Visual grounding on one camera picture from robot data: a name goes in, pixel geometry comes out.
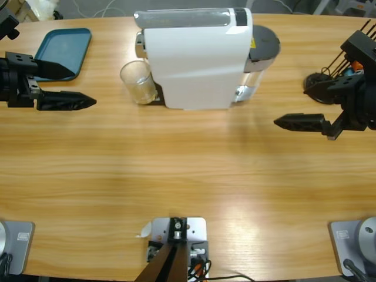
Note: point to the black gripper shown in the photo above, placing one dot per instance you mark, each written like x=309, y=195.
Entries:
x=14, y=82
x=361, y=111

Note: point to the clear drinking glass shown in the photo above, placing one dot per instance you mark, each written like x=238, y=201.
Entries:
x=144, y=94

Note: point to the white capsule coffee machine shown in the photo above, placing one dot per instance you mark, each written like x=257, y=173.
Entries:
x=199, y=58

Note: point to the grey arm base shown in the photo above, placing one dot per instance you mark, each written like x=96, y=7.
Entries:
x=20, y=243
x=343, y=246

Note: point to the blue coffee capsule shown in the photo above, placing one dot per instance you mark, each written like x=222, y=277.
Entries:
x=351, y=73

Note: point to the orange coffee capsule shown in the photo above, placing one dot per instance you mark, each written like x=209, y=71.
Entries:
x=357, y=65

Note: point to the black capsule holder with rods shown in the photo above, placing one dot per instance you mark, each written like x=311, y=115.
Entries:
x=311, y=79

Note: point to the teal plastic tray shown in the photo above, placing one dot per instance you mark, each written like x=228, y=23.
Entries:
x=64, y=44

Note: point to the white plastic bag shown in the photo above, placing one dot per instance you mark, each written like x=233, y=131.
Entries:
x=42, y=8

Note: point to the cardboard box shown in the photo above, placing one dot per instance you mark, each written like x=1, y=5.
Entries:
x=25, y=10

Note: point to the white plastic furniture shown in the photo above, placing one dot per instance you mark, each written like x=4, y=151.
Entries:
x=343, y=6

